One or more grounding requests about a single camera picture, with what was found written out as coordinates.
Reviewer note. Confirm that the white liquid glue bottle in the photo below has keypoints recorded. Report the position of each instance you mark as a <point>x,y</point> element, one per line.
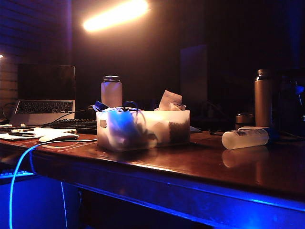
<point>245,139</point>

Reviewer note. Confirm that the translucent plastic storage box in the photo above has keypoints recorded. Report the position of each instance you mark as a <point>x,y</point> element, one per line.
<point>157,119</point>

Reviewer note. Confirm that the crumpled white paper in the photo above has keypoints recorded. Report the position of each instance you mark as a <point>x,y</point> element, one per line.
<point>169,99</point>

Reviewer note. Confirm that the dark textured block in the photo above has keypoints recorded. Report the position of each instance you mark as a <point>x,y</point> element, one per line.
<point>178,132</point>

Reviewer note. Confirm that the white insulated steel bottle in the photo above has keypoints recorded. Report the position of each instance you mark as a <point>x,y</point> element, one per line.
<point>111,93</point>

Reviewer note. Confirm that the dark background monitor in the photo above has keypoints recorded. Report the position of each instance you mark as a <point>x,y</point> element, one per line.
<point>194,71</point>

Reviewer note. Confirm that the black keyboard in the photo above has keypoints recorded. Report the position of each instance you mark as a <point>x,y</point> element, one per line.
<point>71,124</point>

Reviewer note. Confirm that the small metal cup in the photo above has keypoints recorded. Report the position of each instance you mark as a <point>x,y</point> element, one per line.
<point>244,119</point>

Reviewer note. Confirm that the white computer mouse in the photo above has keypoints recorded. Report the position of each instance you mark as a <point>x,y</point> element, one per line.
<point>59,137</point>

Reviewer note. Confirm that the bright tube lamp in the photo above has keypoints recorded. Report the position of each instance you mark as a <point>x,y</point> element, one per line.
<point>114,15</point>

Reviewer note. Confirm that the white paper sheets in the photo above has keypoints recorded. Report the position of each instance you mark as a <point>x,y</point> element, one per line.
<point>47,131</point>

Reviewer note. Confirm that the silver laptop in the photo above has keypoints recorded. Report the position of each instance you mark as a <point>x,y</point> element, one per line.
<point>45,107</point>

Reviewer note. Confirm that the tall brown thermos flask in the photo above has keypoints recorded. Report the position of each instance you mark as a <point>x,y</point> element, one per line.
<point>262,100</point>

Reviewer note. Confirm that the black pen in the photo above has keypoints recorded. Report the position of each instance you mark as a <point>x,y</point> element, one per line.
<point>21,134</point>

